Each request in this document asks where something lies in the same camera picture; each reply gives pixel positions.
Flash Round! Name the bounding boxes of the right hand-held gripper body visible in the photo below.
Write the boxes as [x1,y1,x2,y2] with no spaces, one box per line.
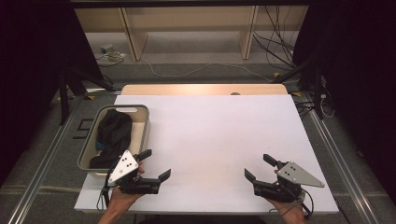
[252,161,326,203]

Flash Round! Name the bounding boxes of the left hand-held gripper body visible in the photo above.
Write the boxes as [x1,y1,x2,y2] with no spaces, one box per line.
[106,149,163,196]

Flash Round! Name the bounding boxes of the beige bin with grey rim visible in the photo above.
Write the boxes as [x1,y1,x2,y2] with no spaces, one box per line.
[77,104,151,180]

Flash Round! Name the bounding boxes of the black cloth with blue stitching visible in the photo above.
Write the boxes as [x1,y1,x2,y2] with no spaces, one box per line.
[89,108,134,170]

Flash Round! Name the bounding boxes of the person's left hand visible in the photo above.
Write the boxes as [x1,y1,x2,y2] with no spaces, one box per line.
[108,163,147,210]

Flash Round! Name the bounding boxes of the person's right hand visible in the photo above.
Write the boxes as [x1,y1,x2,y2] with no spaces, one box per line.
[266,168,308,219]

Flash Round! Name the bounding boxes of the white board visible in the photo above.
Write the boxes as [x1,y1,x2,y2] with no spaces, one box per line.
[74,94,340,216]

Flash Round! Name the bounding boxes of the black tape square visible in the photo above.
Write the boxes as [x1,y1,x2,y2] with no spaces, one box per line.
[72,118,95,140]

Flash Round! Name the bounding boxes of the black tripod stand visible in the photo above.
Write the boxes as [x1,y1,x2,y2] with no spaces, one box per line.
[58,66,117,126]
[273,55,325,121]

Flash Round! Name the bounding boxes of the white power adapter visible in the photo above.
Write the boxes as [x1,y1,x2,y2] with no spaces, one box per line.
[98,44,127,63]

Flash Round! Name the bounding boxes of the black curtain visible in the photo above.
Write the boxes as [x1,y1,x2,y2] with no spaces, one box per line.
[0,0,105,188]
[292,0,396,198]

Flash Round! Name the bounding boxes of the wooden shelf unit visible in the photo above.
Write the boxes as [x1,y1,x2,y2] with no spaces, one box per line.
[74,6,309,62]

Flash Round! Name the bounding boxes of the right hand-held gripper cable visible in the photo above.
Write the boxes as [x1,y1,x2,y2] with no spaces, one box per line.
[268,188,315,218]

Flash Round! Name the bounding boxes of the hand-held gripper cable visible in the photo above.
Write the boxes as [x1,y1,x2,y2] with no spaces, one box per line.
[96,182,112,213]
[268,188,315,218]

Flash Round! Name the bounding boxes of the left hand-held gripper cable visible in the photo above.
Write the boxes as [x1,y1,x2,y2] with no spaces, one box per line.
[96,182,112,213]

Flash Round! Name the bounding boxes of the aluminium floor rail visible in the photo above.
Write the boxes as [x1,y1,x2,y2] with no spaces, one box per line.
[7,92,88,224]
[302,92,380,224]

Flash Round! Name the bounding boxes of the black floor cables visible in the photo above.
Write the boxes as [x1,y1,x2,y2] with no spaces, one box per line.
[293,100,316,119]

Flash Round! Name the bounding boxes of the short white cable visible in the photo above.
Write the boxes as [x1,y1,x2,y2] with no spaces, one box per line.
[319,93,336,119]

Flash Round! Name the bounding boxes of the long white floor cable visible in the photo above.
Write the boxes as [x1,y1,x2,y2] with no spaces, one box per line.
[141,57,266,83]

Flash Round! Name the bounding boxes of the bundle of black cables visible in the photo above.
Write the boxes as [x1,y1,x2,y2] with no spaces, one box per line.
[252,5,297,69]

